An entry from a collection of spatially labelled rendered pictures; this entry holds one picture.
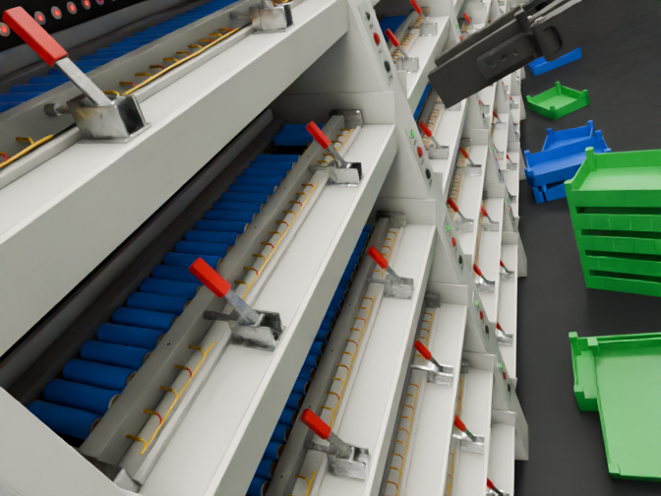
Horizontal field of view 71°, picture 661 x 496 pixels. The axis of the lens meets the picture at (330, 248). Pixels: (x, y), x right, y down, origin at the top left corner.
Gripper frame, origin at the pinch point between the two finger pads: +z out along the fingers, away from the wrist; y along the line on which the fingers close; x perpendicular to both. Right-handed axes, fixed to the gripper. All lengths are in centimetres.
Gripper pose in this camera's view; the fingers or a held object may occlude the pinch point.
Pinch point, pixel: (481, 58)
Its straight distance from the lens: 38.8
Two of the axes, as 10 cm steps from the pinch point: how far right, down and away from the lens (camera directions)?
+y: 3.1, -6.1, 7.3
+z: -7.5, 3.2, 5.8
